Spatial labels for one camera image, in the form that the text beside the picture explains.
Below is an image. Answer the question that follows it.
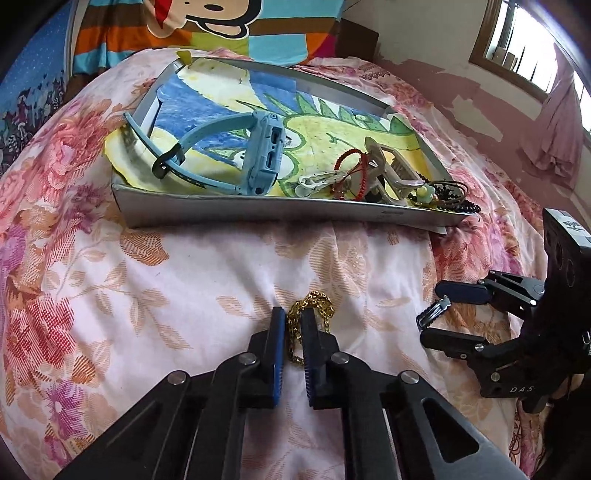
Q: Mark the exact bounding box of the black bead necklace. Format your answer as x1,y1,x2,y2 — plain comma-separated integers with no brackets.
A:
417,172,482,216

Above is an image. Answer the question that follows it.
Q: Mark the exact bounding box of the flower charm hair tie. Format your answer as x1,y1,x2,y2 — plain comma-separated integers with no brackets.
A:
410,180,470,209

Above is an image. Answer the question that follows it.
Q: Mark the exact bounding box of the beige claw hair clip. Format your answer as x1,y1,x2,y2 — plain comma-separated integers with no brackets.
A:
363,137,425,206

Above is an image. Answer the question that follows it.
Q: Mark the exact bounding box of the gold chain bracelet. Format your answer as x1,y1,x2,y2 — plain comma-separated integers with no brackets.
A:
285,290,337,366

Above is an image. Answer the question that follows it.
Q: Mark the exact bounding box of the red string bracelet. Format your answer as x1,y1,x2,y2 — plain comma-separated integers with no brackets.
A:
329,148,371,200

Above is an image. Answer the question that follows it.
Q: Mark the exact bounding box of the silver metal hair clip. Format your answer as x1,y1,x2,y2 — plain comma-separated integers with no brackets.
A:
294,170,346,198

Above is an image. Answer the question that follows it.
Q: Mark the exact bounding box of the person's right hand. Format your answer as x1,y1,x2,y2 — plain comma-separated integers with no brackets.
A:
549,374,585,402

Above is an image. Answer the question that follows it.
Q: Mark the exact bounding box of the floral pink bedspread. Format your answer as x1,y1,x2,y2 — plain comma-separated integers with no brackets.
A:
1,49,547,479

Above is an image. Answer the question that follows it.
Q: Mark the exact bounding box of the pink window curtain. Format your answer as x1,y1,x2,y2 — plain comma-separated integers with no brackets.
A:
519,45,584,190

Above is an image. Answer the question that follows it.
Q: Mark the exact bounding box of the grey cardboard tray box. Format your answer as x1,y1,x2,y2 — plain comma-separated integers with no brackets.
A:
111,57,473,233

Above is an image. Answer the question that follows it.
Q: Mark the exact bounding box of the dark wooden headboard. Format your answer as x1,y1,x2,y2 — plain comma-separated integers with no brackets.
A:
335,19,379,62

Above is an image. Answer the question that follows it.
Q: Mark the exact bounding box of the colourful dinosaur drawing paper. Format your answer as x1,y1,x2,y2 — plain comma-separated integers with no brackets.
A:
105,58,433,203

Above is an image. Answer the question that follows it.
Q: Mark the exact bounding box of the blue bicycle print curtain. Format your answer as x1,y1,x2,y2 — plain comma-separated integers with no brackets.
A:
1,1,72,172

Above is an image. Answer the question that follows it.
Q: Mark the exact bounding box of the striped monkey blanket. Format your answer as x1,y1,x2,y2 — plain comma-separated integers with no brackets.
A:
72,0,344,75

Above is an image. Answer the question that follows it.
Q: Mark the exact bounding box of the window with wooden frame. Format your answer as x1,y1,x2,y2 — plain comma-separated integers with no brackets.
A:
469,0,591,105

